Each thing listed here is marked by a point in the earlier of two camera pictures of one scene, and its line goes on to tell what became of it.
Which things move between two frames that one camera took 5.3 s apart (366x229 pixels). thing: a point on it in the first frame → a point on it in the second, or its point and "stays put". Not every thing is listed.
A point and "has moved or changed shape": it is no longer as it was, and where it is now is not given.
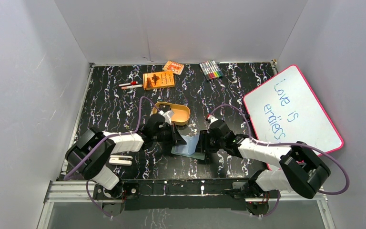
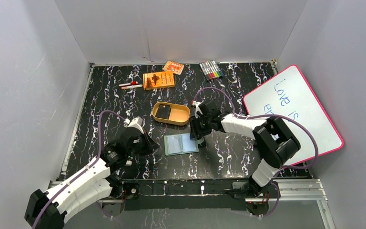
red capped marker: (132, 83) stays put
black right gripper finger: (201, 147) → (192, 136)
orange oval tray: (182, 112) stays put
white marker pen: (130, 87) stays put
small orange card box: (171, 66) stays put
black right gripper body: (213, 144) → (201, 125)
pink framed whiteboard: (282, 109) stays put
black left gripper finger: (177, 138) → (146, 144)
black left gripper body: (174, 135) → (144, 141)
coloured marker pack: (210, 69) stays put
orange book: (153, 80) stays put
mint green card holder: (189, 149) has moved or changed shape
